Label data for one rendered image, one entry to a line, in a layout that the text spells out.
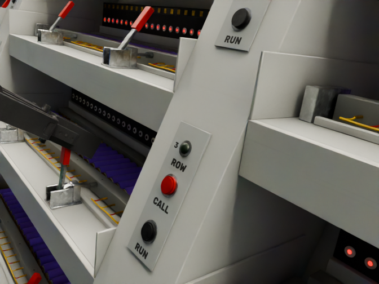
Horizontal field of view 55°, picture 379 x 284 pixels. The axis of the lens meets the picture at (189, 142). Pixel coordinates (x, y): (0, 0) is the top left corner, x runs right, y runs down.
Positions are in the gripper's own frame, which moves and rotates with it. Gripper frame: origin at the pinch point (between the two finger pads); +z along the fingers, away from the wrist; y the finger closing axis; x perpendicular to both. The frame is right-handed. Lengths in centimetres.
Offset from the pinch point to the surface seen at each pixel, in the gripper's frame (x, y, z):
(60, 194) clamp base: -7.3, 1.0, 2.4
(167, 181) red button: 2.1, 20.6, -0.9
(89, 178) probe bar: -4.6, -2.3, 7.0
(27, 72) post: 4.2, -44.7, 6.0
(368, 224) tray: 6.3, 35.5, 0.2
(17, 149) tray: -8.4, -21.7, 3.9
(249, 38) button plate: 15.3, 22.3, -2.6
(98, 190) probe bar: -5.1, 0.6, 7.4
